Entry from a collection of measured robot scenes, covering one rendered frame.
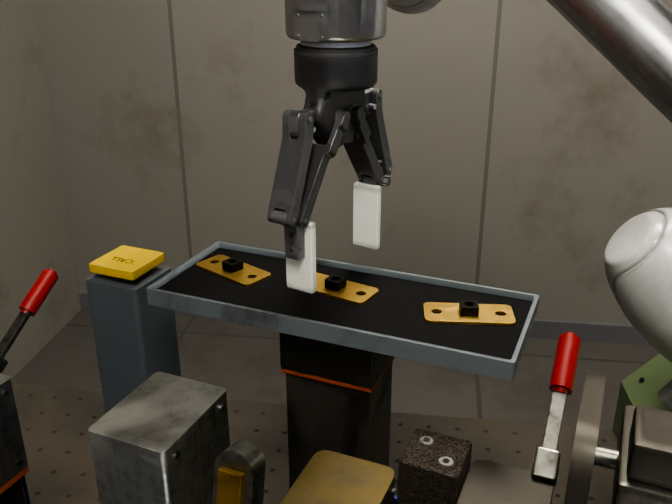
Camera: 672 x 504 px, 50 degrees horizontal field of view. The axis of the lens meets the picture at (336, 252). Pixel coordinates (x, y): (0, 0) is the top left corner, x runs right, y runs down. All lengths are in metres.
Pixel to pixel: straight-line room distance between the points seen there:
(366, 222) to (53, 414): 0.84
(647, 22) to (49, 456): 1.13
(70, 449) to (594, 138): 2.14
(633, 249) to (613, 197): 1.90
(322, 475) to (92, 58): 2.56
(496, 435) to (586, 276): 1.77
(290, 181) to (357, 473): 0.25
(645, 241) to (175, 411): 0.65
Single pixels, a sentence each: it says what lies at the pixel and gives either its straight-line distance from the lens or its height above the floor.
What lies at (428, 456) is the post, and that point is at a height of 1.10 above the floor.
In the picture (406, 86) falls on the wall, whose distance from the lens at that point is 2.75.
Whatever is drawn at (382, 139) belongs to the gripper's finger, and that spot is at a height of 1.30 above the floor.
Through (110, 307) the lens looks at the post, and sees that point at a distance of 0.84.
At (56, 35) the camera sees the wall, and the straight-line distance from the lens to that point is 3.08.
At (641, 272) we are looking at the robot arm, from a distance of 1.03.
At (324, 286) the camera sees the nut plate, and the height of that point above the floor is 1.16.
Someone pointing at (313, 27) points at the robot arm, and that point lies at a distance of 0.63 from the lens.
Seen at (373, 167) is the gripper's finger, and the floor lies 1.28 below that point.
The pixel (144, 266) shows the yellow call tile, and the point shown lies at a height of 1.16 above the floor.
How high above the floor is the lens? 1.48
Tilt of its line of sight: 23 degrees down
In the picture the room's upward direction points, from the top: straight up
